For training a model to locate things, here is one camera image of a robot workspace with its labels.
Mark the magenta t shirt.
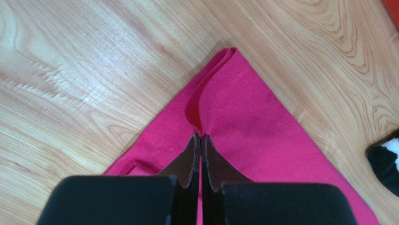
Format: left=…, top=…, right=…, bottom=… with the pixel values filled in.
left=105, top=48, right=378, bottom=225

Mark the zebra print pillow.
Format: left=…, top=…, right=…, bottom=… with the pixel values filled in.
left=366, top=130, right=399, bottom=196

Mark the red plastic tray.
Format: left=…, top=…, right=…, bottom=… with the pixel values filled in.
left=382, top=0, right=399, bottom=29

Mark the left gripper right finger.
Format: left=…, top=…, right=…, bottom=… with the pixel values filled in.
left=201, top=135, right=357, bottom=225

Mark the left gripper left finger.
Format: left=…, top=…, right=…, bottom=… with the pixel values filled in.
left=37, top=134, right=200, bottom=225

